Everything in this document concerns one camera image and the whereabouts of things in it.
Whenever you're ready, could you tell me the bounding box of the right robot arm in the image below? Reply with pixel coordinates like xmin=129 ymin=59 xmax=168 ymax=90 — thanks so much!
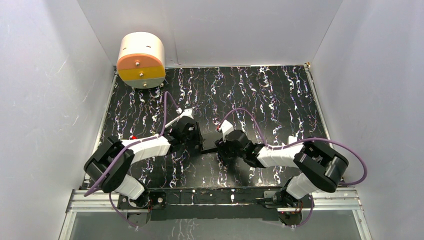
xmin=214 ymin=130 xmax=349 ymax=208

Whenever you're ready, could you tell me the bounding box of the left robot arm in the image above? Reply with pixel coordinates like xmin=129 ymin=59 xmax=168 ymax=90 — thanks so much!
xmin=83 ymin=116 xmax=202 ymax=208

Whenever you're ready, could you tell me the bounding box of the pink white marker pen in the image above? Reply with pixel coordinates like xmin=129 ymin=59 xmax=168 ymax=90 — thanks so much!
xmin=165 ymin=116 xmax=180 ymax=128

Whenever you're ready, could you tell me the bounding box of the round cream drawer cabinet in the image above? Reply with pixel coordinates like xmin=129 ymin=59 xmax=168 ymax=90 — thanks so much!
xmin=116 ymin=32 xmax=166 ymax=89

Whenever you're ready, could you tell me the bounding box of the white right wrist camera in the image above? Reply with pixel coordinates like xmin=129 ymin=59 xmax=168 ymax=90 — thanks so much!
xmin=217 ymin=120 xmax=234 ymax=142

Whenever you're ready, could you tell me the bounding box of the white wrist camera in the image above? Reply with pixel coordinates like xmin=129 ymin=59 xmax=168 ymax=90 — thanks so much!
xmin=217 ymin=120 xmax=234 ymax=142
xmin=176 ymin=107 xmax=194 ymax=119

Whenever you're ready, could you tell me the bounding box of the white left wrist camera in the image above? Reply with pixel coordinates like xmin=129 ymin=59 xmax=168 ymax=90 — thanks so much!
xmin=176 ymin=107 xmax=194 ymax=119

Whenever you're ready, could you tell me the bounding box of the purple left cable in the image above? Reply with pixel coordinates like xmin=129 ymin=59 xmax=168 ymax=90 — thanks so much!
xmin=83 ymin=91 xmax=181 ymax=229

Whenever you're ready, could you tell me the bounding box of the purple cable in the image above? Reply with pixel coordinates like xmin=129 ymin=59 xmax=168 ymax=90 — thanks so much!
xmin=217 ymin=107 xmax=369 ymax=229
xmin=83 ymin=91 xmax=181 ymax=229

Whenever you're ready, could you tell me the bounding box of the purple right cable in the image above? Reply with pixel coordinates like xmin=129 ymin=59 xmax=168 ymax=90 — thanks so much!
xmin=217 ymin=107 xmax=369 ymax=229

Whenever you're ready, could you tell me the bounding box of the aluminium front rail frame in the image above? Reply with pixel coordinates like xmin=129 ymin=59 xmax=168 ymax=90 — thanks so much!
xmin=59 ymin=187 xmax=372 ymax=240

